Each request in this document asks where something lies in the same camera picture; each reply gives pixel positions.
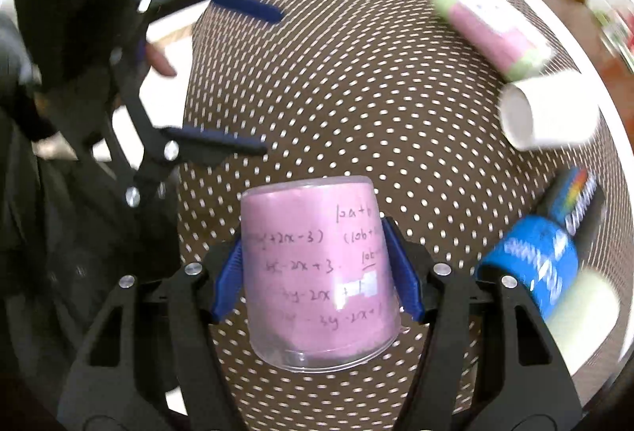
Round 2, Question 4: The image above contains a cream white cup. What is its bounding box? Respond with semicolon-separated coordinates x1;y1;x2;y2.
546;268;620;376

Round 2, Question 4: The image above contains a green pink paper jar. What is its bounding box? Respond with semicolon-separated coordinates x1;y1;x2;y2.
431;0;554;82

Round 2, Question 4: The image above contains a clear cup with pink paper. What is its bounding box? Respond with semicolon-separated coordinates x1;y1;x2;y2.
241;175;401;373

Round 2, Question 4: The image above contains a white paper cup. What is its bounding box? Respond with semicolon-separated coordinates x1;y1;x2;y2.
498;69;601;152

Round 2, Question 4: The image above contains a left hand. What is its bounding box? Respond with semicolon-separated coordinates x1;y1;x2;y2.
145;42;177;78

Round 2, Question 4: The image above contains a blue black printed cup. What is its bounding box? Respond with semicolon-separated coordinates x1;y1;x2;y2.
476;167;606;318

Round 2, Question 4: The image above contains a brown polka dot tablecloth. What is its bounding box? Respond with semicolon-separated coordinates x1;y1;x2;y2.
175;0;634;431

